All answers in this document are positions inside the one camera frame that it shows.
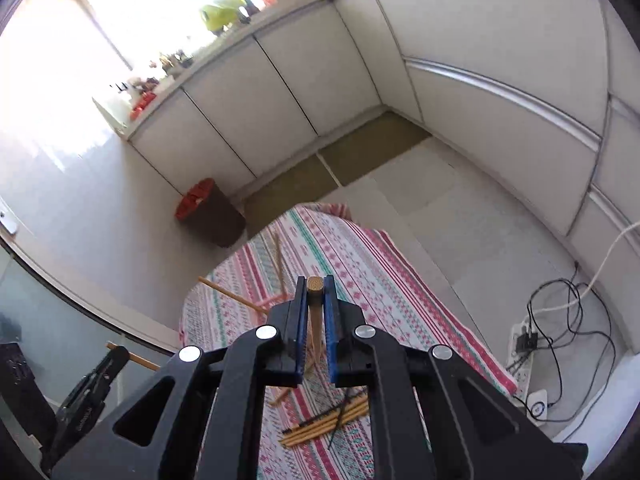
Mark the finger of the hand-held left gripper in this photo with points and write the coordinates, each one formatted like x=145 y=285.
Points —
x=107 y=367

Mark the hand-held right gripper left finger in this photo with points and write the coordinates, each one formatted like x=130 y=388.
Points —
x=300 y=332

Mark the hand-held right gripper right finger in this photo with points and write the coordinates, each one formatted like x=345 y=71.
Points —
x=330 y=332

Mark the round-ended wooden chopstick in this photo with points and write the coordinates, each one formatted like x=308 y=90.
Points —
x=315 y=310

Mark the patterned striped tablecloth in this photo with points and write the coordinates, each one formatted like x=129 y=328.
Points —
x=380 y=280

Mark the glass sliding door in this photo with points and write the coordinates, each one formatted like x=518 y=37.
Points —
x=55 y=310

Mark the black tie band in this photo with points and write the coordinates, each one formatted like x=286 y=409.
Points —
x=340 y=417

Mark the bundle of yellow black-tipped chopsticks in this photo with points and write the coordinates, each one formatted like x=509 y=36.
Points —
x=325 y=420

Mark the brown trash bin red bag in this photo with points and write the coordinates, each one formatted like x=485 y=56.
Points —
x=212 y=215

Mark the black plug adapter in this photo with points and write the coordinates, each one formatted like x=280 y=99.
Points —
x=526 y=342

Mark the red container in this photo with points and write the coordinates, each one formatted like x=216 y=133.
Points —
x=141 y=102

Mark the white kitchen cabinets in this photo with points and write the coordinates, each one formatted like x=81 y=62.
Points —
x=450 y=50

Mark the green bag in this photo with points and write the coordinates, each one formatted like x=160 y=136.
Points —
x=220 y=14

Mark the bright window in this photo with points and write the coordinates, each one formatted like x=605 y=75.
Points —
x=165 y=0

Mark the white wall socket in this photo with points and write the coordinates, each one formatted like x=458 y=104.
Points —
x=7 y=222

